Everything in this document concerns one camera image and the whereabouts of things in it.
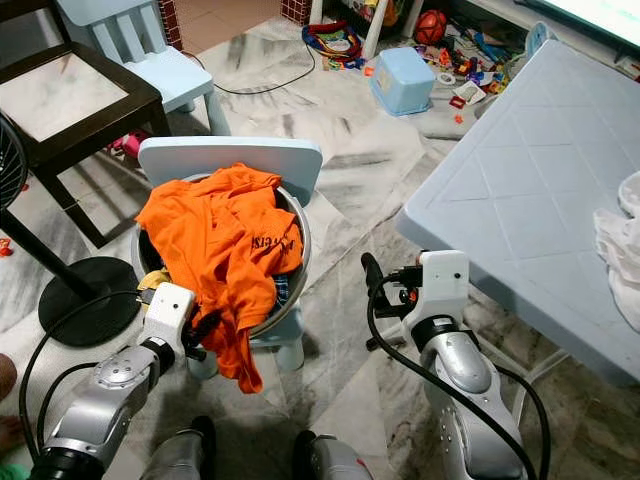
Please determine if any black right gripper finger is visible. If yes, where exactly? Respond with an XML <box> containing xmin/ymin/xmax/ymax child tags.
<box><xmin>360</xmin><ymin>252</ymin><xmax>389</xmax><ymax>303</ymax></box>

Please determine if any orange shirt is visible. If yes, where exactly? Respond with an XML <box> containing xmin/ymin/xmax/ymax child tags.
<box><xmin>134</xmin><ymin>162</ymin><xmax>308</xmax><ymax>395</ymax></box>

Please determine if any white garment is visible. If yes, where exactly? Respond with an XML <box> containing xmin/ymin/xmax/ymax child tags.
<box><xmin>591</xmin><ymin>168</ymin><xmax>640</xmax><ymax>337</ymax></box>

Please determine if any yellow garment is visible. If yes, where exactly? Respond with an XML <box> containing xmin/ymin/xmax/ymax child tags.
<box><xmin>143</xmin><ymin>268</ymin><xmax>173</xmax><ymax>296</ymax></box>

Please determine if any blue plaid garment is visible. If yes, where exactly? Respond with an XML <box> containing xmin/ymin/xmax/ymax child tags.
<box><xmin>274</xmin><ymin>274</ymin><xmax>293</xmax><ymax>308</ymax></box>

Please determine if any steel bucket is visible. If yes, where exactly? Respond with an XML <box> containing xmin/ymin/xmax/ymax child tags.
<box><xmin>137</xmin><ymin>174</ymin><xmax>313</xmax><ymax>343</ymax></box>

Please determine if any black standing fan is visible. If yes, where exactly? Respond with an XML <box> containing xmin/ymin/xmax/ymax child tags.
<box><xmin>0</xmin><ymin>110</ymin><xmax>143</xmax><ymax>350</ymax></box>

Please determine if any robot left leg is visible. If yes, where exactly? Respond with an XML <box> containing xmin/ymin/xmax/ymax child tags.
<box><xmin>138</xmin><ymin>414</ymin><xmax>218</xmax><ymax>480</ymax></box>

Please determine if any robot leg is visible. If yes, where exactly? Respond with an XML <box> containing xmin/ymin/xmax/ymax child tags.
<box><xmin>288</xmin><ymin>430</ymin><xmax>378</xmax><ymax>480</ymax></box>
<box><xmin>138</xmin><ymin>414</ymin><xmax>218</xmax><ymax>480</ymax></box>

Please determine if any light blue folding table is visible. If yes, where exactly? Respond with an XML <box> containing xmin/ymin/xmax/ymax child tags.
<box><xmin>394</xmin><ymin>37</ymin><xmax>640</xmax><ymax>388</ymax></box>

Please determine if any robot right leg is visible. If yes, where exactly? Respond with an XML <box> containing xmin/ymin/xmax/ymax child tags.
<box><xmin>288</xmin><ymin>430</ymin><xmax>378</xmax><ymax>480</ymax></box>

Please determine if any light blue plastic chair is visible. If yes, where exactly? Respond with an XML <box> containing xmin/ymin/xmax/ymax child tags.
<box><xmin>137</xmin><ymin>136</ymin><xmax>325</xmax><ymax>374</ymax></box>
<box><xmin>54</xmin><ymin>0</ymin><xmax>233</xmax><ymax>137</ymax></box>

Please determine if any light blue plastic box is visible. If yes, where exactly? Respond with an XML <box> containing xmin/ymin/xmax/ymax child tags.
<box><xmin>369</xmin><ymin>46</ymin><xmax>441</xmax><ymax>117</ymax></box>

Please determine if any barefoot person leg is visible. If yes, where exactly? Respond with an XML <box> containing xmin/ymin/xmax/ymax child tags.
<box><xmin>0</xmin><ymin>355</ymin><xmax>23</xmax><ymax>480</ymax></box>

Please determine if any white toy shelf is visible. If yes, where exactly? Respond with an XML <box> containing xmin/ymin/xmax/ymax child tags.
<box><xmin>358</xmin><ymin>0</ymin><xmax>433</xmax><ymax>57</ymax></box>

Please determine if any orange ball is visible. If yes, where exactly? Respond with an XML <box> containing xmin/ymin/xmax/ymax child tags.
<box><xmin>414</xmin><ymin>8</ymin><xmax>450</xmax><ymax>47</ymax></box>

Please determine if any dark wooden side table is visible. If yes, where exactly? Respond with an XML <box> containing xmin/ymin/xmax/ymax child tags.
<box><xmin>0</xmin><ymin>41</ymin><xmax>173</xmax><ymax>250</ymax></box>

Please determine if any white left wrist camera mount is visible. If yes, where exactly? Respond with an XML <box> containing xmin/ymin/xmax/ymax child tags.
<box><xmin>142</xmin><ymin>282</ymin><xmax>198</xmax><ymax>357</ymax></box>

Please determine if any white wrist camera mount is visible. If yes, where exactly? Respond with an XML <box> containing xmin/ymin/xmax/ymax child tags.
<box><xmin>142</xmin><ymin>282</ymin><xmax>198</xmax><ymax>357</ymax></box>
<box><xmin>416</xmin><ymin>249</ymin><xmax>472</xmax><ymax>333</ymax></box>

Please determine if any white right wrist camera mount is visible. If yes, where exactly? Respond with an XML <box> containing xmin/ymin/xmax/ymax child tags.
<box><xmin>416</xmin><ymin>249</ymin><xmax>472</xmax><ymax>333</ymax></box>

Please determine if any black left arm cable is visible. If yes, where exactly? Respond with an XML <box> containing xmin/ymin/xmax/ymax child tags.
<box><xmin>14</xmin><ymin>288</ymin><xmax>151</xmax><ymax>456</ymax></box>
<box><xmin>41</xmin><ymin>360</ymin><xmax>106</xmax><ymax>451</ymax></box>

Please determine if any black floor cable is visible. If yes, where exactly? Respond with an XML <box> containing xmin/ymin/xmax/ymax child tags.
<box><xmin>217</xmin><ymin>44</ymin><xmax>321</xmax><ymax>97</ymax></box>

